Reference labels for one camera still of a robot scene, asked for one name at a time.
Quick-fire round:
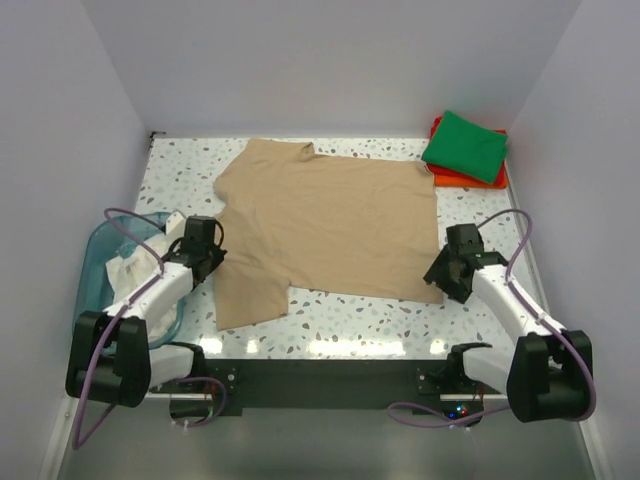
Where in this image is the beige t shirt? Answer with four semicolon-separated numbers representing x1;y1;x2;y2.
213;138;443;330

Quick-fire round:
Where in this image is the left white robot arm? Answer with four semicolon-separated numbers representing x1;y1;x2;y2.
65;216;227;408

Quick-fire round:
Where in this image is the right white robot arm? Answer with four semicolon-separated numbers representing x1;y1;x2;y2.
424;224;596;423

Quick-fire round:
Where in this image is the white cloth in basket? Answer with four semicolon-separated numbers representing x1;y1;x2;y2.
105;239;184;349

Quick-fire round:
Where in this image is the teal plastic basket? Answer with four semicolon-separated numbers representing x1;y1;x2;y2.
73;212;175;320

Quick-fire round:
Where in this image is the folded green t shirt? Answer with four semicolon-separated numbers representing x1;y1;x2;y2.
421;110;508;184

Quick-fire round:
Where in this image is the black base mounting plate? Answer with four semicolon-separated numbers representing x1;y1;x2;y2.
168;357;485;429

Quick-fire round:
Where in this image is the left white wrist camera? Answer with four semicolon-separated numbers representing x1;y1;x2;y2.
164;211;186;238

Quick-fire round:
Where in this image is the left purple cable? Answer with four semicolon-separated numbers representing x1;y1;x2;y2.
71;207;166;450

